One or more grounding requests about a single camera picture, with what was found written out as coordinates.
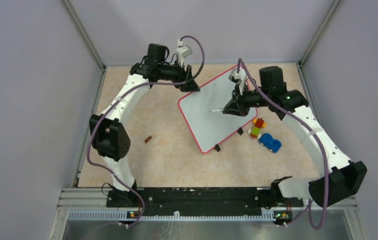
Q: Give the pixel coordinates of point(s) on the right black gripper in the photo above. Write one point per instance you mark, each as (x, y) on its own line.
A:
(234, 107)

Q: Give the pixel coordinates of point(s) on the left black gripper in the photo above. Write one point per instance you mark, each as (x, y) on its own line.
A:
(182, 75)

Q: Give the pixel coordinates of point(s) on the pink-framed whiteboard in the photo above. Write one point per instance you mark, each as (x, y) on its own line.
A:
(210, 129)

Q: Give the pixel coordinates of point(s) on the brown marker cap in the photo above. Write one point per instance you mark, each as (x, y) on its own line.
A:
(147, 139)

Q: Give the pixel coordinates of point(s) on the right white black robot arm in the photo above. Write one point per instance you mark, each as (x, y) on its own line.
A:
(339, 176)

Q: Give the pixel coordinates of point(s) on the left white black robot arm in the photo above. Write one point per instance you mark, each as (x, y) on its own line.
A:
(107, 130)

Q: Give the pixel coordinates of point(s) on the colourful toy brick figure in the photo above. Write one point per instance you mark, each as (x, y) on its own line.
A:
(258, 125)

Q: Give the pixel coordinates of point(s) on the blue toy car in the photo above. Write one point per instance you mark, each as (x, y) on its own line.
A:
(268, 141)

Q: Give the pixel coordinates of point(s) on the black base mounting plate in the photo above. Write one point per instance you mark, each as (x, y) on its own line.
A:
(200, 201)

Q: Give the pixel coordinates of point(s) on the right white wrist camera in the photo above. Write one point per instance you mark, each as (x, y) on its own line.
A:
(239, 77)

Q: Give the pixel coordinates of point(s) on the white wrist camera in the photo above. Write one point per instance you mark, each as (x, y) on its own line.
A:
(182, 52)
(239, 77)

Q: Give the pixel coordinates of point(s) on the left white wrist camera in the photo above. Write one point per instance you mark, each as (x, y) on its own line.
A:
(182, 52)

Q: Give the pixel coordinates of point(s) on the aluminium frame rail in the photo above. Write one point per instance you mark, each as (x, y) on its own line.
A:
(82, 214)

